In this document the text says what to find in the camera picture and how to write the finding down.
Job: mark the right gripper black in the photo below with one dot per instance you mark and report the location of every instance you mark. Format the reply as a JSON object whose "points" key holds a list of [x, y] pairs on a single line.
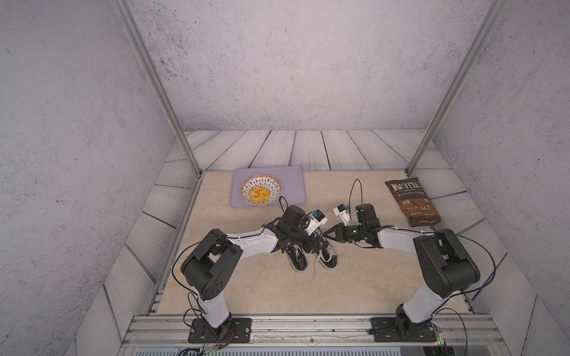
{"points": [[340, 233]]}

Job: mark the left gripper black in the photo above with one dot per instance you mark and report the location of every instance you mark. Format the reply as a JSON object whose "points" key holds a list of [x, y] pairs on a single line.
{"points": [[312, 243]]}

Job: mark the black canvas sneaker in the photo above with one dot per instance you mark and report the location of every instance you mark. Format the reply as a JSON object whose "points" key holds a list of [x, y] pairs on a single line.
{"points": [[326, 256], [296, 257]]}

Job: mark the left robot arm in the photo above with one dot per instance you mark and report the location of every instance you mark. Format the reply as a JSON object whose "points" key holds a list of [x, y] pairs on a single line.
{"points": [[211, 264]]}

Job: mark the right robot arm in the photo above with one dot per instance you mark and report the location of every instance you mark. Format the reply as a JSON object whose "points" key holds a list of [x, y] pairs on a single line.
{"points": [[447, 268]]}

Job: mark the lavender tray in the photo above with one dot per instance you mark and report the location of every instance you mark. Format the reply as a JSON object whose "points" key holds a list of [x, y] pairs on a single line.
{"points": [[290, 178]]}

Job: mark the yellow bread roll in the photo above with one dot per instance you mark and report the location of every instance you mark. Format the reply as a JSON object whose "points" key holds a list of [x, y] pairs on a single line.
{"points": [[259, 194]]}

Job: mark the patterned ceramic bowl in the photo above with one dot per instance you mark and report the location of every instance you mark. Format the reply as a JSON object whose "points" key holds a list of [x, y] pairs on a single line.
{"points": [[271, 183]]}

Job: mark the brown potato chips bag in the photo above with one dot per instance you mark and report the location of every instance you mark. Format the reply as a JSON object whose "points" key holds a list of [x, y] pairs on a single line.
{"points": [[413, 202]]}

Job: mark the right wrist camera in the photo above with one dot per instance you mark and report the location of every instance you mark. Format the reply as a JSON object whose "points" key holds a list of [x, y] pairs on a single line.
{"points": [[343, 213]]}

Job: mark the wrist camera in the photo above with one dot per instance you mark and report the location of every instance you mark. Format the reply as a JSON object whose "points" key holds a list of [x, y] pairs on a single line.
{"points": [[316, 219], [343, 213]]}

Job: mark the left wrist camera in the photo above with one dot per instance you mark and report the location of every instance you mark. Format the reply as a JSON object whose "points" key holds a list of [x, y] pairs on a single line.
{"points": [[316, 219]]}

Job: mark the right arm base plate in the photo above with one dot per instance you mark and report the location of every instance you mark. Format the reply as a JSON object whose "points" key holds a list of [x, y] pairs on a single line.
{"points": [[398, 329]]}

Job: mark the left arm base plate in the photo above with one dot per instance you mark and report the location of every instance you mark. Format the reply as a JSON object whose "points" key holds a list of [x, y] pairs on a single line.
{"points": [[235, 330]]}

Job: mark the aluminium front rail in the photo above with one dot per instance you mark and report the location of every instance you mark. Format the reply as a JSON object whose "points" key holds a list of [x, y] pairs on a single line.
{"points": [[313, 330]]}

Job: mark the right aluminium frame post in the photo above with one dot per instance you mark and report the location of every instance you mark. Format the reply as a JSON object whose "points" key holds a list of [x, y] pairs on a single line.
{"points": [[481, 37]]}

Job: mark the aluminium frame post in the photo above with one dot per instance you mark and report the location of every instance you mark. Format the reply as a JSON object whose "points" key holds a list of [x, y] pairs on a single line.
{"points": [[481, 37], [133, 33]]}

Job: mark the left aluminium frame post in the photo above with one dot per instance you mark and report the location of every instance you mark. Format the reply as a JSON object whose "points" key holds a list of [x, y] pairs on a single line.
{"points": [[133, 33]]}

